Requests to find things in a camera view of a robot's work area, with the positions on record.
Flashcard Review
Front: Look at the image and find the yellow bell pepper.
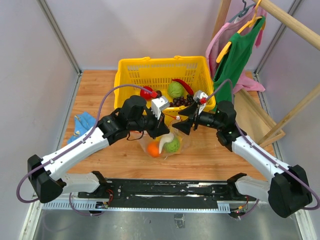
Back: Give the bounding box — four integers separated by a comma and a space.
173, 131, 184, 143

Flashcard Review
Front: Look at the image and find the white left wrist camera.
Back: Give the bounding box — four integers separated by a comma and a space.
151, 96, 170, 120

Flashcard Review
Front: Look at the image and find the pink shirt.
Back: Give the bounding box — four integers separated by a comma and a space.
205, 8, 265, 94

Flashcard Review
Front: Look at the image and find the clear zip top bag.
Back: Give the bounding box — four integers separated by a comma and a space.
138, 114, 191, 158

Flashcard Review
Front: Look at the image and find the dark grape bunch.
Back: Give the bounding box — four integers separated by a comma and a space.
169, 96, 191, 107

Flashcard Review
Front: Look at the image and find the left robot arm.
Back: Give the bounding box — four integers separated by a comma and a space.
27, 95, 170, 203

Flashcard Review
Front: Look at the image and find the grey hanger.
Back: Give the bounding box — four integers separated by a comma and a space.
228, 0, 256, 23

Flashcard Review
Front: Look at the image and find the black grape bunch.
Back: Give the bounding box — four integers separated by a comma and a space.
186, 94, 195, 104

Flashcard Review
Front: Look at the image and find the yellow plastic basket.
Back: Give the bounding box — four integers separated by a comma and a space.
114, 56, 214, 125

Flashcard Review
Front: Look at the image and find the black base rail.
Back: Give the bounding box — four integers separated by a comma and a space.
77, 178, 255, 207

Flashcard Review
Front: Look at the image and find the yellow hanger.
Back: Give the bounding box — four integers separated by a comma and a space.
216, 0, 262, 64

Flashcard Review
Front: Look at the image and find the blue cloth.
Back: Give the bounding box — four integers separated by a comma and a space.
67, 111, 96, 144

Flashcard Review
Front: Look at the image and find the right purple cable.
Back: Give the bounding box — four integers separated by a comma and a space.
199, 79, 320, 221

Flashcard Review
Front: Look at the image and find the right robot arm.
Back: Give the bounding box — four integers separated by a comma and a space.
172, 101, 313, 218

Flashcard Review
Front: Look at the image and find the red apple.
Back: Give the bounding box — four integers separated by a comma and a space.
140, 86, 153, 100

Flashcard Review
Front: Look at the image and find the white cable duct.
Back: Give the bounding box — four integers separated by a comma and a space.
42, 200, 231, 214

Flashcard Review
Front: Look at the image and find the orange fruit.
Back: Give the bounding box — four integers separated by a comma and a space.
146, 141, 161, 158

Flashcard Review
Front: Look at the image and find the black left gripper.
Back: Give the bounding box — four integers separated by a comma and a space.
128, 107, 171, 140

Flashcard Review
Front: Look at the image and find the green cabbage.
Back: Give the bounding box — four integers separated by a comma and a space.
167, 81, 185, 99

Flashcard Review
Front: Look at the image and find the green sugar apple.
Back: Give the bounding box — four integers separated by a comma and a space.
164, 137, 180, 153

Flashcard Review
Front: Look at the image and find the red chili pepper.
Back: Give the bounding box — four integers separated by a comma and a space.
172, 78, 194, 95

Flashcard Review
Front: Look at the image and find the wooden clothes rack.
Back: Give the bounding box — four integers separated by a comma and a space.
212, 0, 320, 147

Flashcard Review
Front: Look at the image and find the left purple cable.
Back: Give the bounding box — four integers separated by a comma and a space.
16, 84, 158, 217

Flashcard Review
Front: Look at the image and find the purple cable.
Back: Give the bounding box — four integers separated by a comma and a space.
16, 84, 158, 217
199, 79, 320, 221

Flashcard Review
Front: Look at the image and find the green tank top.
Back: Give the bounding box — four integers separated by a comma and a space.
213, 16, 266, 104

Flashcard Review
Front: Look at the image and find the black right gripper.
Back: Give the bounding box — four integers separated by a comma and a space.
172, 101, 223, 135

